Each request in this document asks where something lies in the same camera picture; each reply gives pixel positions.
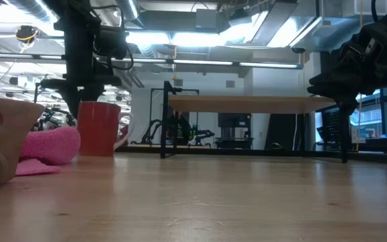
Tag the pink cloth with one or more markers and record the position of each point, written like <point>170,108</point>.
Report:
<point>49,144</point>

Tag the black perforated panel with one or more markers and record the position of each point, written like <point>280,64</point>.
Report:
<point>331,126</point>

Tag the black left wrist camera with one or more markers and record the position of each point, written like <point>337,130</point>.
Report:
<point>111,42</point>

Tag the black background cabinet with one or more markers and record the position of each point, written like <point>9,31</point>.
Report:
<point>234,129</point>

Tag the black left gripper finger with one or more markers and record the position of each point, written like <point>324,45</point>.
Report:
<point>72,99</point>
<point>91,93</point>

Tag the long ceiling light bar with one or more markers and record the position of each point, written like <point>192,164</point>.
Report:
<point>200,62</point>

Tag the black aluminium rig frame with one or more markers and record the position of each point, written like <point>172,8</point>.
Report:
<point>247,153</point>

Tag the black background robot arm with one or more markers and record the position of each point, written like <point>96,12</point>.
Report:
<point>200,134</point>

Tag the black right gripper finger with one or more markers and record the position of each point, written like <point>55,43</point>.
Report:
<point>331,80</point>
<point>341,94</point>

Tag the wooden shelf with black frame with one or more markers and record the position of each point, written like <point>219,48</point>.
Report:
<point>247,104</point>

